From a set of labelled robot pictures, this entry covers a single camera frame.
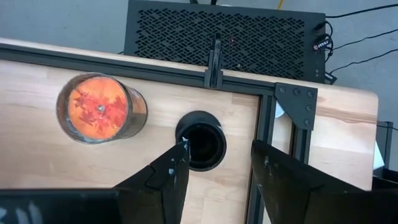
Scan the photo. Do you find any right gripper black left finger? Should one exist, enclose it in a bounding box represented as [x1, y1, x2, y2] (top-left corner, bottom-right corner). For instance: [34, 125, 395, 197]
[113, 139, 191, 224]

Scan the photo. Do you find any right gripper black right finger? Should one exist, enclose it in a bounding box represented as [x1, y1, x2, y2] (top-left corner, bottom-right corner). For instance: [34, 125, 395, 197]
[251, 139, 365, 224]

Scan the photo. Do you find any black candlestick holder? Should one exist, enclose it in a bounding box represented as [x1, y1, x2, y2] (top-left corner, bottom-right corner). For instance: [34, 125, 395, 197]
[175, 110, 227, 172]

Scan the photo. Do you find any orange candle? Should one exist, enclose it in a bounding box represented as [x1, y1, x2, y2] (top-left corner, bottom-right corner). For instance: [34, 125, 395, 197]
[55, 72, 149, 145]

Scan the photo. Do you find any black corner bracket plate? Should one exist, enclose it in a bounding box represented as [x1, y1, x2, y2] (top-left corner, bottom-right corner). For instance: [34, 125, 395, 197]
[274, 82, 318, 131]

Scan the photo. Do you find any black rail clip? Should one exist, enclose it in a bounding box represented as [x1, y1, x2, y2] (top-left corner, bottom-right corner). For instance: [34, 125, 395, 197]
[203, 32, 224, 90]

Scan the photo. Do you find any black aluminium table frame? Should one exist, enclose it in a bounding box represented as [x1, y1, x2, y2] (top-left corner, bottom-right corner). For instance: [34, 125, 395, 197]
[0, 42, 318, 224]

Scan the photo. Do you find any thin black cable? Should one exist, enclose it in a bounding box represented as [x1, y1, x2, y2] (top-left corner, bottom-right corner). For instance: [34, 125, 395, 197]
[328, 47, 398, 76]
[325, 2, 398, 19]
[331, 27, 398, 51]

